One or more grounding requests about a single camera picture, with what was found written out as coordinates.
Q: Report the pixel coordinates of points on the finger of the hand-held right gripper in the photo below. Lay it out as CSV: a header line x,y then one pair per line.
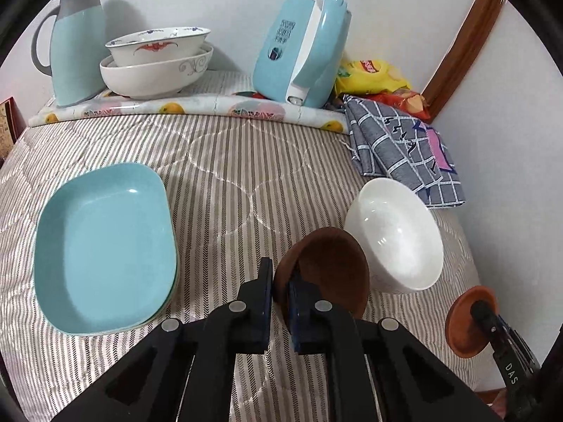
x,y
486,314

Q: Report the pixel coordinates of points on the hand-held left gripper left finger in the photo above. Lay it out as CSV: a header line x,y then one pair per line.
x,y
259,312

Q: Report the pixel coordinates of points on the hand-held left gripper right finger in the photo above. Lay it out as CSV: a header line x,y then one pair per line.
x,y
303,316

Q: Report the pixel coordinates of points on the small brown bowl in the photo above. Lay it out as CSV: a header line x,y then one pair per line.
x,y
462,329
330,263

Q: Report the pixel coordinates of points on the green plate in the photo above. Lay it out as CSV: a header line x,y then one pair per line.
x,y
170,292

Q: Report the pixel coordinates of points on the blue plate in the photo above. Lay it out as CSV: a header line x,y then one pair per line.
x,y
105,246

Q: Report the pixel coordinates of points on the striped quilted mat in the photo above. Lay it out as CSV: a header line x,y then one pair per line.
x,y
220,184

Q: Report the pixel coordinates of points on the grey checked cloth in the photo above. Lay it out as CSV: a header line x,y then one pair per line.
x,y
396,149

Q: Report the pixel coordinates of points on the fruit print table cover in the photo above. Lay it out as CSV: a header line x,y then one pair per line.
x,y
176,107

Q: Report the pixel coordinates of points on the red snack bag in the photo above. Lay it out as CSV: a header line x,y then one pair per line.
x,y
413,103

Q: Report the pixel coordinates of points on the yellow snack bag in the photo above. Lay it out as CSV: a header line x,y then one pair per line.
x,y
374,77

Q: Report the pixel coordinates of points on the large white patterned bowl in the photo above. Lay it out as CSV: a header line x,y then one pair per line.
x,y
145,82

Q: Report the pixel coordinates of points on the light blue electric kettle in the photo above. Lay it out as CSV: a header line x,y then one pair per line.
x,y
286,52

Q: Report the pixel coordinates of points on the floral printed bowl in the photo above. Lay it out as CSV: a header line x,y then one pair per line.
x,y
154,50

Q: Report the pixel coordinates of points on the patterned brown box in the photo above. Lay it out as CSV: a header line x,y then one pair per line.
x,y
6,127

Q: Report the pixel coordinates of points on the light blue thermos jug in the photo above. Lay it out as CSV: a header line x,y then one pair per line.
x,y
74,52

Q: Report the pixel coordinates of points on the wooden door frame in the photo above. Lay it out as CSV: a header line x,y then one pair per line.
x,y
466,48

